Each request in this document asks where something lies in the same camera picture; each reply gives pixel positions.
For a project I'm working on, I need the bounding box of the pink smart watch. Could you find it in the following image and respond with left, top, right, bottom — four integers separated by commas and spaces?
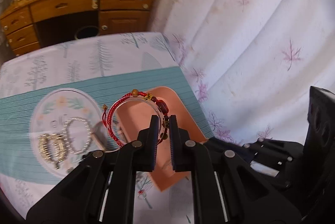
92, 122, 107, 151

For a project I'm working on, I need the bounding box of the white pearl bracelet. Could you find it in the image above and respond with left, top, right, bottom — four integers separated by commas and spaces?
62, 117, 93, 156

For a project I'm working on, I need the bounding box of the red cord silver bracelet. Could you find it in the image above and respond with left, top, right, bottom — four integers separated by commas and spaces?
102, 88, 170, 148

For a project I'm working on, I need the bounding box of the pink drawer box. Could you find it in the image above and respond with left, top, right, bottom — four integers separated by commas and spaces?
112, 86, 207, 192

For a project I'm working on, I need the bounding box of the white floral curtain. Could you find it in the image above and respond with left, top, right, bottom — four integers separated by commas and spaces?
150, 0, 334, 145

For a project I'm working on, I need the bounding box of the tree print tablecloth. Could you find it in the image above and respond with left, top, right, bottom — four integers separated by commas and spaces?
1, 32, 213, 217

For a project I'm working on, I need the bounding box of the wooden desk with drawers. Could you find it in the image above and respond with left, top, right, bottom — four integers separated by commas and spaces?
1, 0, 154, 56

